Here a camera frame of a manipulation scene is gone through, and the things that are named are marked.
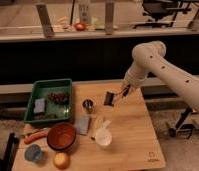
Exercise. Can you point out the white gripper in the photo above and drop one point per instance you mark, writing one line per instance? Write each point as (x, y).
(129, 85)

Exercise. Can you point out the black handled brush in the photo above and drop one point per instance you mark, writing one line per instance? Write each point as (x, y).
(111, 98)

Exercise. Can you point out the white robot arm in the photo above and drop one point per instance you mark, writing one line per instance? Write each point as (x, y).
(149, 57)

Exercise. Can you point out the small metal cup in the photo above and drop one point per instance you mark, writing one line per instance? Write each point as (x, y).
(88, 105)

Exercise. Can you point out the white paper cup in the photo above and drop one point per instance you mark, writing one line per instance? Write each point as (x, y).
(103, 137)

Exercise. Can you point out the pale banana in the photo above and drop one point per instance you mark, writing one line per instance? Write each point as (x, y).
(100, 122)

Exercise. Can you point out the black stand on floor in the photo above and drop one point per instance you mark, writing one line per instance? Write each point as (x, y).
(180, 126)

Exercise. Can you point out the bunch of dark grapes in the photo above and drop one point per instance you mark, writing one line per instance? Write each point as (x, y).
(59, 98)

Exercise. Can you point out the green plastic tray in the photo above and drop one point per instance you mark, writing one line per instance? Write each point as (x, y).
(53, 112)

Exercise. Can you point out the red fruit on shelf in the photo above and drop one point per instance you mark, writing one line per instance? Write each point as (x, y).
(80, 26)

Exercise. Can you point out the brown wooden bowl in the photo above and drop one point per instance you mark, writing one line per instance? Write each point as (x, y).
(61, 136)

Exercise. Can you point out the black office chair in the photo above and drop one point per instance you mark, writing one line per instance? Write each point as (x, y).
(162, 12)

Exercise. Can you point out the blue sponge in tray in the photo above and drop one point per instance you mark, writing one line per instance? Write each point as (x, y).
(39, 106)

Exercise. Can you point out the orange carrot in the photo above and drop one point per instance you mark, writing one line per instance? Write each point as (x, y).
(35, 137)

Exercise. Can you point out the yellow red apple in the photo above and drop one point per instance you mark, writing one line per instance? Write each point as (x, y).
(61, 160)

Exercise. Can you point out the black chair corner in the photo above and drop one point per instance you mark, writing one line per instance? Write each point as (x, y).
(5, 162)

